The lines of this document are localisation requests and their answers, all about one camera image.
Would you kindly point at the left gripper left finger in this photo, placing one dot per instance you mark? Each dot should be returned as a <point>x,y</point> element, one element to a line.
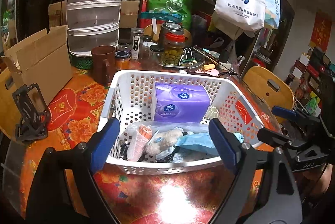
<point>49,197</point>

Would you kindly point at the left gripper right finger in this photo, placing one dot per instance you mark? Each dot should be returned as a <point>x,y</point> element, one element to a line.
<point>277,200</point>

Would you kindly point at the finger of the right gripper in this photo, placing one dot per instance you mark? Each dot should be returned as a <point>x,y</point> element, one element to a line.
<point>275,139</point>
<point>290,112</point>

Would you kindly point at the white ridged soft ball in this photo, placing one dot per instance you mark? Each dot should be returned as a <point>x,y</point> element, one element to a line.
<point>212,113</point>

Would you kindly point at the light blue soft pack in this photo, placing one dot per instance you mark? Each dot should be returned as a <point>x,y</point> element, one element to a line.
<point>200,142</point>

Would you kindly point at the purple tissue pack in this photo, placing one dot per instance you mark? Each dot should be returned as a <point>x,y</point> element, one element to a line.
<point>179,103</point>

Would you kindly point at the white perforated plastic basket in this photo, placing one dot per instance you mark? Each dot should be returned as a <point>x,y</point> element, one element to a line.
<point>129,100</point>

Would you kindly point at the plush doll striped clothes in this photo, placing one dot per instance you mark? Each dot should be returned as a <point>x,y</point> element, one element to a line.
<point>160,147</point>

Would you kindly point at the clear plastic bag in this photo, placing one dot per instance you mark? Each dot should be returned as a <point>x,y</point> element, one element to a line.
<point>165,126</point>

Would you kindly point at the right wooden chair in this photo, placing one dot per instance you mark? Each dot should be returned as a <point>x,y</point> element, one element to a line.
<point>267,91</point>

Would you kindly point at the wooden chair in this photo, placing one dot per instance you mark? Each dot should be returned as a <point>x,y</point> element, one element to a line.
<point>267,91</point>
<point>9,113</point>

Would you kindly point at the shelf with boxes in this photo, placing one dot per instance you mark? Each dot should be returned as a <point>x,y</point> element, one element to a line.
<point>312,81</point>

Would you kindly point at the black phone stand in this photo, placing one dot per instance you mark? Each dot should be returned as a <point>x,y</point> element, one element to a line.
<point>32,125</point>

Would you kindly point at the left wooden chair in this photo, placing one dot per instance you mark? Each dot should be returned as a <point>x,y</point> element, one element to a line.
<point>9,113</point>

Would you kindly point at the red floral tablecloth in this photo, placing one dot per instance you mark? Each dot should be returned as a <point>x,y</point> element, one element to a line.
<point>189,197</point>

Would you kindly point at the light blue tote bag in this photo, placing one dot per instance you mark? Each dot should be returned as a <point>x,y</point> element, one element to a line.
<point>272,13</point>

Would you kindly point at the glass pickle jar red lid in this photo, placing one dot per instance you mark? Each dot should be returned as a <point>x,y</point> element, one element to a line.
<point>173,48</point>

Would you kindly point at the cardboard box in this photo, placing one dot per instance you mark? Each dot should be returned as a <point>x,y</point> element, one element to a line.
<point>41,58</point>

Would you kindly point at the green shopping bag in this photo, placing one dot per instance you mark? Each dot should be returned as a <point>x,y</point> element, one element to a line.
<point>173,7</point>

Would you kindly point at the brown mug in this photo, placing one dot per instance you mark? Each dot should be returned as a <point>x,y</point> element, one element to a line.
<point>103,63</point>

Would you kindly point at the tall glass spice jar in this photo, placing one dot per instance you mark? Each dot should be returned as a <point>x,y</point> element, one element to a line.
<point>136,39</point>

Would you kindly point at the white plastic drawer tower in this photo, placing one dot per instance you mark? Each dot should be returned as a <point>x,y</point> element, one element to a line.
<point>92,23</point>

